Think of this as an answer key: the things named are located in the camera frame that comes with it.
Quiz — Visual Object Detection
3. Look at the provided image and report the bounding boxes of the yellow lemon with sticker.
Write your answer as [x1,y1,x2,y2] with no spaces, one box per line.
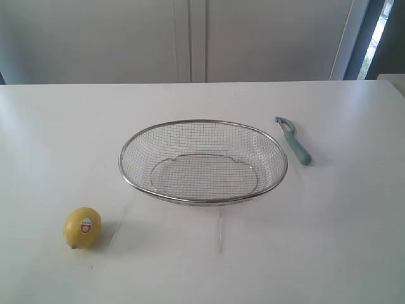
[63,207,102,249]

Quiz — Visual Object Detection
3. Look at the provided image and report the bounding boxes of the teal handled peeler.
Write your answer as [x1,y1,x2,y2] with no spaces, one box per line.
[275,117,312,165]

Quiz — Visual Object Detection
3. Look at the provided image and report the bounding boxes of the window strip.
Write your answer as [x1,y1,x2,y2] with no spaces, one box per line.
[358,0,394,80]

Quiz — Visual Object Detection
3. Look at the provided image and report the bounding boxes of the white cabinet doors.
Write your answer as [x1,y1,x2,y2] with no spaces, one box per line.
[1,1,353,84]

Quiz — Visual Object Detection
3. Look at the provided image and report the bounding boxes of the oval metal wire mesh basket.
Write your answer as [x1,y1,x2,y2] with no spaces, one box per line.
[118,119,288,206]

